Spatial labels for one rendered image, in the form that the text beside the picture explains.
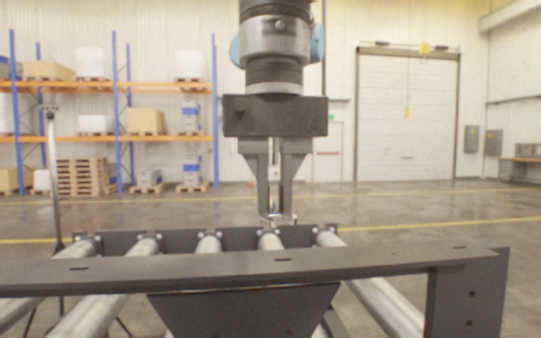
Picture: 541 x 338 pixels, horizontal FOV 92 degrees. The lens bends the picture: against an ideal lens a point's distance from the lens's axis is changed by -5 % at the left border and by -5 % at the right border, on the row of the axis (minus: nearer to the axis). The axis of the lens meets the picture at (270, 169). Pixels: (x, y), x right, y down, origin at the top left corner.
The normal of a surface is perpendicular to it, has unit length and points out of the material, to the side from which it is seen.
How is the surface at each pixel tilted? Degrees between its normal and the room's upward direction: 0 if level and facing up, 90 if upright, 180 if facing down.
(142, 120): 90
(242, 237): 90
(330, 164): 90
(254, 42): 90
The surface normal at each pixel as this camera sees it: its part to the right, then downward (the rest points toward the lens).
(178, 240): 0.13, 0.09
